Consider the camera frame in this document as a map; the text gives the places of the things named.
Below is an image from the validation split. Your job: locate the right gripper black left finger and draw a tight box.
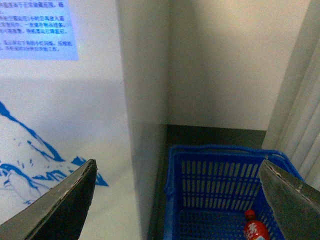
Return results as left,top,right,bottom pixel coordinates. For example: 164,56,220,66
0,159,97,240

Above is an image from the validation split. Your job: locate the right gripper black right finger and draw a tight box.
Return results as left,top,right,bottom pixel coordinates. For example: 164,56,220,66
258,160,320,240

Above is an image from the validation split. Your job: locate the red drink bottle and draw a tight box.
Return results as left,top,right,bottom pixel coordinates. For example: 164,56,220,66
244,209,270,240

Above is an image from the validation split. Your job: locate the white curtain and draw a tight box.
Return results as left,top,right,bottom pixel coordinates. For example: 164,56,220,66
262,0,320,190

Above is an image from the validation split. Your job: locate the blue plastic shopping basket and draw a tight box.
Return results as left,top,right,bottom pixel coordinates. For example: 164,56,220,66
163,145,299,240

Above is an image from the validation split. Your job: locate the white chest freezer blue rim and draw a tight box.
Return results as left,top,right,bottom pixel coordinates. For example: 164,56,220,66
0,0,170,240

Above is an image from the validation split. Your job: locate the blue instruction sticker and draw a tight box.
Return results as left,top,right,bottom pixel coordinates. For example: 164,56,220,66
0,0,79,61

